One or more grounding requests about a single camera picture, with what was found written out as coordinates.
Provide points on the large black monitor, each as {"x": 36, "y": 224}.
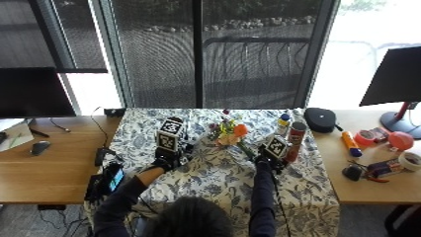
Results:
{"x": 30, "y": 94}

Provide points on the dark mesh window blind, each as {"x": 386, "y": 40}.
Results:
{"x": 52, "y": 33}

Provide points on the red snack tube can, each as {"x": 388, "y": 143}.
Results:
{"x": 296, "y": 141}

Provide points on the white marker cube left glove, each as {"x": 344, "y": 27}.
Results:
{"x": 169, "y": 135}

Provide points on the person's right hand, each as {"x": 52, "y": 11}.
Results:
{"x": 268, "y": 162}

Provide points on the small black round device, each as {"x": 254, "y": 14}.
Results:
{"x": 352, "y": 172}

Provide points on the smartphone with lit screen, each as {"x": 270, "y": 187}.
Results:
{"x": 114, "y": 177}

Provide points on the dark office chair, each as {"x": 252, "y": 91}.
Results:
{"x": 402, "y": 221}

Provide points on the orange tube with blue cap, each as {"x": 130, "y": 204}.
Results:
{"x": 350, "y": 143}

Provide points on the white paper sheet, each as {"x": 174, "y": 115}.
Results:
{"x": 13, "y": 137}

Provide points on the white marker cube right glove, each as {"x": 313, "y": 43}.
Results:
{"x": 276, "y": 146}

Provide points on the black monitor with red stand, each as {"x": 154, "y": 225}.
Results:
{"x": 394, "y": 79}

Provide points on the wide mesh window blind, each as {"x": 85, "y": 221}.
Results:
{"x": 214, "y": 52}

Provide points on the person's left hand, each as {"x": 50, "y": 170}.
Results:
{"x": 162, "y": 162}

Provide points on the dark purple packet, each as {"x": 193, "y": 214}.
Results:
{"x": 384, "y": 166}

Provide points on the colourful flower bouquet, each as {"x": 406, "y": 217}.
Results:
{"x": 229, "y": 132}

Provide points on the white marker cube glove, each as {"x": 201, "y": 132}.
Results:
{"x": 169, "y": 135}
{"x": 276, "y": 146}

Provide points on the black power adapter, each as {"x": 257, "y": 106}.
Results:
{"x": 100, "y": 156}

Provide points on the white tape roll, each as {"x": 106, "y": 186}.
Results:
{"x": 410, "y": 161}

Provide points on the white bottle with blue cap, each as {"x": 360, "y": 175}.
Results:
{"x": 284, "y": 124}

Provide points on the black zip case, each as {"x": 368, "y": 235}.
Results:
{"x": 320, "y": 119}

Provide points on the black computer mouse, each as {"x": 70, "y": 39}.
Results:
{"x": 40, "y": 147}

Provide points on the red flat packet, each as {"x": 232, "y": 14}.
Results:
{"x": 380, "y": 133}

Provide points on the blue floral tablecloth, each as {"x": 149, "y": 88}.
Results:
{"x": 210, "y": 184}

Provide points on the small black box device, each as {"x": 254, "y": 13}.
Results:
{"x": 114, "y": 112}

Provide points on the red round ball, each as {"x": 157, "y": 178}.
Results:
{"x": 399, "y": 141}

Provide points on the black flat phone stand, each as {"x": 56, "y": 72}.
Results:
{"x": 93, "y": 188}

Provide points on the red tape roll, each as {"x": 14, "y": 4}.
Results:
{"x": 364, "y": 138}

